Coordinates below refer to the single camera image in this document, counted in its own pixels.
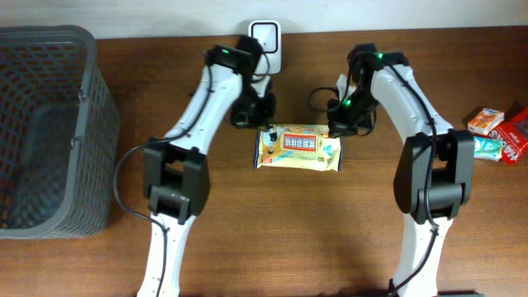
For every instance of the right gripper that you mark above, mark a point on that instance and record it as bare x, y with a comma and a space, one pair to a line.
341, 125

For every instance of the teal tissue pack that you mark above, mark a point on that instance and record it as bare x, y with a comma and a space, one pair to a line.
486, 148

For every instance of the white barcode scanner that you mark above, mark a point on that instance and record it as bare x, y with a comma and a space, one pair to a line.
268, 34

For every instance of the cream wet wipes pack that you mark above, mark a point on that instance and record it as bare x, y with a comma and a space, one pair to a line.
298, 146

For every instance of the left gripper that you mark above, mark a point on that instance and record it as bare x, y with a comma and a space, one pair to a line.
258, 120

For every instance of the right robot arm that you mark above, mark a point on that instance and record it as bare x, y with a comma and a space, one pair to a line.
433, 178

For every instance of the orange tissue pack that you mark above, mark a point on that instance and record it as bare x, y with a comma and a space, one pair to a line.
485, 121

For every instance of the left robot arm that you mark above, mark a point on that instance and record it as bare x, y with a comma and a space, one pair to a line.
176, 173

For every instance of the grey plastic mesh basket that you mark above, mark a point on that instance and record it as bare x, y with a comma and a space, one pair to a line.
59, 132

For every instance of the red snack bag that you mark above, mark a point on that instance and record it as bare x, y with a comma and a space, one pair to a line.
513, 135

